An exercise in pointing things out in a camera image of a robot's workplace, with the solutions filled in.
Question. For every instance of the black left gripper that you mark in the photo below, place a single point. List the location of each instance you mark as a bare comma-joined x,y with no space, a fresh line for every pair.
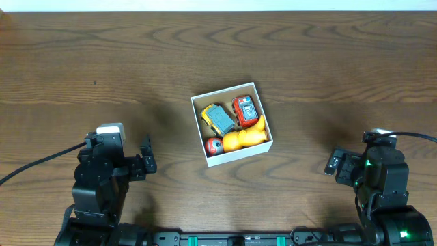
141,163

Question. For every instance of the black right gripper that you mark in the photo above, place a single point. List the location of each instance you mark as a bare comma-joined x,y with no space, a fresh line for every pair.
351,160

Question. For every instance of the red toy ball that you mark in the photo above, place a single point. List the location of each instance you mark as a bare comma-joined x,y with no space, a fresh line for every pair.
214,146

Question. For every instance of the yellow grey toy dump truck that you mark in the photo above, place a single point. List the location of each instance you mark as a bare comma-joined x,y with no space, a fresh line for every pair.
217,119

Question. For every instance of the orange dinosaur toy figure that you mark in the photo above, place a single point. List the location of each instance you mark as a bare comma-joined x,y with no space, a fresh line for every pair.
248,137

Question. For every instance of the white cardboard box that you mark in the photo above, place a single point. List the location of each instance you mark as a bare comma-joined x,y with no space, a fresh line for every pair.
223,98

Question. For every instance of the red toy fire truck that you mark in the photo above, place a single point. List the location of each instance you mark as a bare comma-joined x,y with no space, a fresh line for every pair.
244,108

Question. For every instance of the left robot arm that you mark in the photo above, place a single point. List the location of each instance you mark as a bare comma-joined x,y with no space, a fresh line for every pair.
101,183

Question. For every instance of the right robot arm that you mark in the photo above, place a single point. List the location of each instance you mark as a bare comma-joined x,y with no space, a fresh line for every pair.
379,177

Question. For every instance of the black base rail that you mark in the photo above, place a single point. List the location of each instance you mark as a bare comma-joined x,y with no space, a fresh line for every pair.
297,236

